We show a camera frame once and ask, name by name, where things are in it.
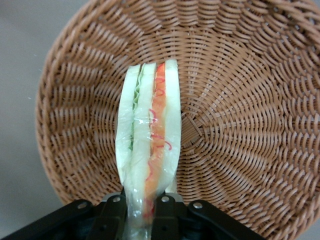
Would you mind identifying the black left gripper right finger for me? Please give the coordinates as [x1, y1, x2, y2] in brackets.
[150, 193, 199, 240]

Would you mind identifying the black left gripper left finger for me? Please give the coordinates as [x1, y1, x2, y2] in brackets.
[86, 192, 128, 240]

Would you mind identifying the triangle sandwich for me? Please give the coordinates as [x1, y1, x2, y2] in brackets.
[114, 58, 183, 240]

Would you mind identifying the brown wicker basket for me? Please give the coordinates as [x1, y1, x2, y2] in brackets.
[34, 0, 320, 240]

